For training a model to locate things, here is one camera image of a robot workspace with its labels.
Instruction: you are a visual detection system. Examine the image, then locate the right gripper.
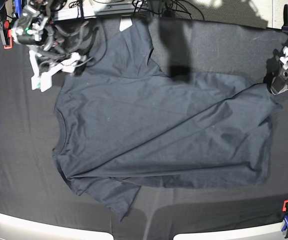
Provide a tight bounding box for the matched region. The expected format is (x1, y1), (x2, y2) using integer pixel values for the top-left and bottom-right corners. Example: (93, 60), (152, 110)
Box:
(28, 25), (86, 78)

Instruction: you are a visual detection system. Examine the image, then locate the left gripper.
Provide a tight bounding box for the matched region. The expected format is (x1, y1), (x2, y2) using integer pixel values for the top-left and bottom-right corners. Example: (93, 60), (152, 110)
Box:
(270, 46), (288, 95)

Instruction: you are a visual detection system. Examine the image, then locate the dark grey t-shirt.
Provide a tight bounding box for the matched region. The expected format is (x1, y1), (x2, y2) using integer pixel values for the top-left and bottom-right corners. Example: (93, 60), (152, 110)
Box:
(53, 20), (280, 219)

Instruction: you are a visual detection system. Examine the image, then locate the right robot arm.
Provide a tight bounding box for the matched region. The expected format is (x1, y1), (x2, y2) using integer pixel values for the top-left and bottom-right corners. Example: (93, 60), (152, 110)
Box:
(12, 0), (91, 76)

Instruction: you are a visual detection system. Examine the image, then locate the red black clamp left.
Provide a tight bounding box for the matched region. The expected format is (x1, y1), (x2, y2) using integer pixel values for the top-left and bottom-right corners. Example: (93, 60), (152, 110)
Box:
(0, 20), (13, 50)

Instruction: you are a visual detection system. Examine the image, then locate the blue bar clamp left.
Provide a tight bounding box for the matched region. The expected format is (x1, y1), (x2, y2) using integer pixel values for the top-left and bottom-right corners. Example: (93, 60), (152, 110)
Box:
(12, 0), (27, 19)

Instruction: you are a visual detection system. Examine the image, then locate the black table cloth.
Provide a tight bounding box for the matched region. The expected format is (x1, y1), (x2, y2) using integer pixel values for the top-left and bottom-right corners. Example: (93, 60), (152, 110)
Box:
(0, 18), (288, 240)

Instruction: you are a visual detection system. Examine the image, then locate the red blue clamp front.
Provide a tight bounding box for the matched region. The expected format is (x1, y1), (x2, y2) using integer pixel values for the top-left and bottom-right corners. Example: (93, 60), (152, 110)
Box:
(281, 199), (288, 239)

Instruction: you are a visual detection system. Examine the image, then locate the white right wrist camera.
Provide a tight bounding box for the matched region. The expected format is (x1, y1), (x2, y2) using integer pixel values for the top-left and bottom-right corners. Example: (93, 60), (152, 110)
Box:
(31, 72), (53, 93)

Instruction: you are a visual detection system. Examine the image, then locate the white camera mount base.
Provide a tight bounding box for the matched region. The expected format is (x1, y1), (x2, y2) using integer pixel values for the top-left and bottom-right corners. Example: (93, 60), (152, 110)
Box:
(119, 15), (133, 32)

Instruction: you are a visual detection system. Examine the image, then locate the black cable bundle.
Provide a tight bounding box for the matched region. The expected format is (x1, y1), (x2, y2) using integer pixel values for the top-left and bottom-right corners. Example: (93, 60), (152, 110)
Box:
(132, 0), (205, 21)

